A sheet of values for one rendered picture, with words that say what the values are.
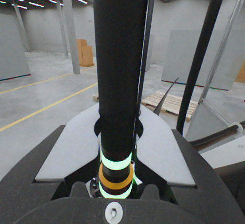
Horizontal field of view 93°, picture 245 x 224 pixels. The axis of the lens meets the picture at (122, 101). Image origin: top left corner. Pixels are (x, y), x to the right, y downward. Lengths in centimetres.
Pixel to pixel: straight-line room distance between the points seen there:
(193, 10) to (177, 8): 120
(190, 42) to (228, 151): 517
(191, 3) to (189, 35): 709
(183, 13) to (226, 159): 1210
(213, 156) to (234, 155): 6
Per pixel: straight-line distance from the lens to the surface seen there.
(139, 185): 20
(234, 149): 53
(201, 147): 28
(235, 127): 37
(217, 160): 53
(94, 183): 38
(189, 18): 1234
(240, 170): 26
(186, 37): 554
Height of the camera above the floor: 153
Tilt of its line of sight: 27 degrees down
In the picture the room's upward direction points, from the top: 3 degrees clockwise
